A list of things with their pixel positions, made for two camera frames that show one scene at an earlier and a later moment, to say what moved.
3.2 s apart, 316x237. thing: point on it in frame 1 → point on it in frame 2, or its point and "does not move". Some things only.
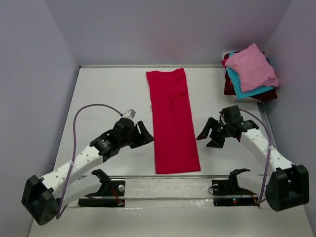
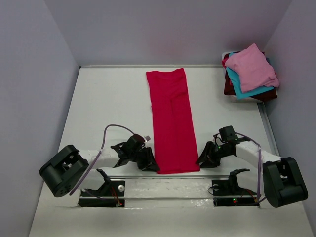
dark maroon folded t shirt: (229, 89) does not move
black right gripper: (216, 142) → (210, 163)
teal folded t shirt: (236, 83) does not move
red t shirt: (176, 149) does not move
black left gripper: (147, 138) → (148, 160)
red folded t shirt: (223, 61) does not move
